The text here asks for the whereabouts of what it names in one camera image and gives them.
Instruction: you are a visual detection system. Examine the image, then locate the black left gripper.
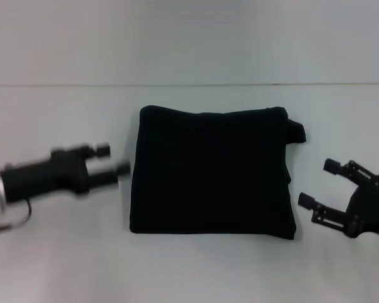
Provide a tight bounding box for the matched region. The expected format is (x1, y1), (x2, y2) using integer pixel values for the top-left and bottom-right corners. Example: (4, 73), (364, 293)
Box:
(0, 141), (132, 205)

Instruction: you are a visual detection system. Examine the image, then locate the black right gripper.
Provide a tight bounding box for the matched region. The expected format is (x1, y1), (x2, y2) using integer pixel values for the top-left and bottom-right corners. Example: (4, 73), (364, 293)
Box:
(298, 158), (379, 242)

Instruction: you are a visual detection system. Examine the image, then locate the black shirt with FREE print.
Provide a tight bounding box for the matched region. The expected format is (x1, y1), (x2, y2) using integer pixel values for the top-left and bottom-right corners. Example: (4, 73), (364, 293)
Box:
(128, 105), (307, 241)

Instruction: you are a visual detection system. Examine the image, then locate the left gripper cable with plug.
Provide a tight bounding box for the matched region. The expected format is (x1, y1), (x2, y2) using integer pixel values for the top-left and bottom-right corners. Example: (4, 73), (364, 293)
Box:
(0, 198), (32, 236)

